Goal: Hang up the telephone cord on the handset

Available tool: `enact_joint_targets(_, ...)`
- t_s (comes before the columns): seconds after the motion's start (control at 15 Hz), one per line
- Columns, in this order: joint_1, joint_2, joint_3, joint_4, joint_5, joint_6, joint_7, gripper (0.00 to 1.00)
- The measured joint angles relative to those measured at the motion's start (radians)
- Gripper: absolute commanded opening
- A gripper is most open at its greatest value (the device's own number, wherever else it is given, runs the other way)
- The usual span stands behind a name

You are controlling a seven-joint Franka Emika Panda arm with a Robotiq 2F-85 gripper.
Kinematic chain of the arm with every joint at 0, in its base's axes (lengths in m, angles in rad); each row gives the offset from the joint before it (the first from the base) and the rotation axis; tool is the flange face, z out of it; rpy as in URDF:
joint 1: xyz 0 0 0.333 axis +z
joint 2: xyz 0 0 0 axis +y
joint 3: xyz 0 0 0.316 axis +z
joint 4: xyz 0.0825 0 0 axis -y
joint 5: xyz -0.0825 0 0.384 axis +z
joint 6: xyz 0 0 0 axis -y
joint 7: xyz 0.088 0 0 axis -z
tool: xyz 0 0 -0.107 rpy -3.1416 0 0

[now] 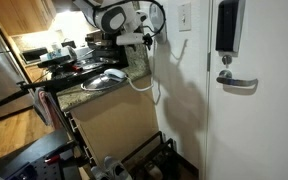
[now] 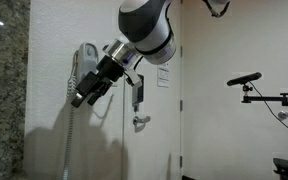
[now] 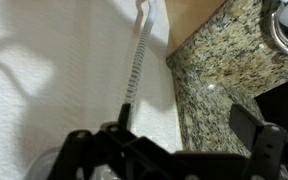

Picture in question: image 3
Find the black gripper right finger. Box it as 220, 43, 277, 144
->
228, 103, 288, 180

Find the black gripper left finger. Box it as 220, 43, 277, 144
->
47, 103, 185, 180

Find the white telephone cord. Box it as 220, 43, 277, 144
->
123, 0, 159, 105

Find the granite topped kitchen counter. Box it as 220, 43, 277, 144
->
165, 0, 288, 158

